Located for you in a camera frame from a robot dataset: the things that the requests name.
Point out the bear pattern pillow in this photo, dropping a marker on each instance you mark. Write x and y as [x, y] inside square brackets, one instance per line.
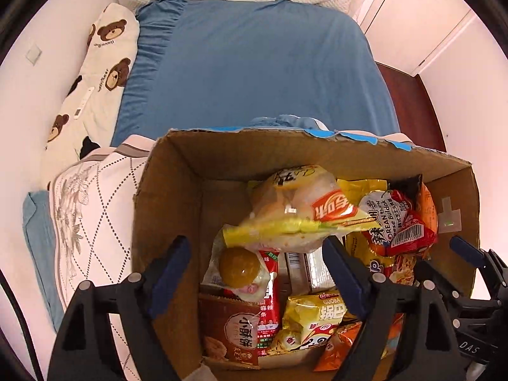
[99, 99]

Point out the white wall switch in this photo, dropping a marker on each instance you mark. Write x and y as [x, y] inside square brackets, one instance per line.
[34, 54]

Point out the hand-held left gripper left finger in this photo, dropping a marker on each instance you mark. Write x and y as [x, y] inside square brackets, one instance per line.
[172, 272]

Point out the white snack box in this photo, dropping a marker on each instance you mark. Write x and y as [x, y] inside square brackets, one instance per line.
[297, 274]

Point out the blue bed sheet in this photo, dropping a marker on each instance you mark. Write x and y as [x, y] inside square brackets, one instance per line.
[246, 59]

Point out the orange snack packet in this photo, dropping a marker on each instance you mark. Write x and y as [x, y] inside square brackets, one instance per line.
[429, 206]
[341, 345]

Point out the black red snack packet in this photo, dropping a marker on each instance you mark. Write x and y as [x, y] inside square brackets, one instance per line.
[407, 188]

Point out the red white noodle packet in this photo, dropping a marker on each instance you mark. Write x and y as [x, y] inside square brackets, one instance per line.
[412, 230]

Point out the white diamond print blanket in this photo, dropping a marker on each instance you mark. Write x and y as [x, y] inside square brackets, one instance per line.
[91, 214]

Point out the white door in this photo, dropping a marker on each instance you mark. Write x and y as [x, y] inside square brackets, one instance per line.
[416, 24]

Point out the clear egg snack packet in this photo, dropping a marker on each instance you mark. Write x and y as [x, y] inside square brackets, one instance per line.
[238, 272]

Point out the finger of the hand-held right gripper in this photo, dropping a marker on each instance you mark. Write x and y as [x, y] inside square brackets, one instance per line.
[468, 251]
[440, 280]

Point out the yellow blue snack packet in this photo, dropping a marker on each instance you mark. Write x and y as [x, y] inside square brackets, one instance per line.
[369, 260]

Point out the cardboard box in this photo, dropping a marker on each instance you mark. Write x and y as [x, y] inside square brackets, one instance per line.
[174, 190]

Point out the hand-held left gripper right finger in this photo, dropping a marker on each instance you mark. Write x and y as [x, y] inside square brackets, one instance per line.
[342, 274]

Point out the white remote control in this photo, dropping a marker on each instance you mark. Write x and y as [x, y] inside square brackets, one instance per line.
[83, 103]

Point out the silver snack packet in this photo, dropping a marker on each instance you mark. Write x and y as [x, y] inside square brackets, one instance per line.
[319, 268]

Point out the yellow cartoon snack packet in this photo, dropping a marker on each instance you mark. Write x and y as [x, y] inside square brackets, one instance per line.
[309, 309]

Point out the plain yellow snack packet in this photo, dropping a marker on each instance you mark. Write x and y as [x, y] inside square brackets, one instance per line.
[361, 188]

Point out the yellow white chips bag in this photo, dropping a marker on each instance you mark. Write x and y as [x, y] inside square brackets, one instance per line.
[285, 206]

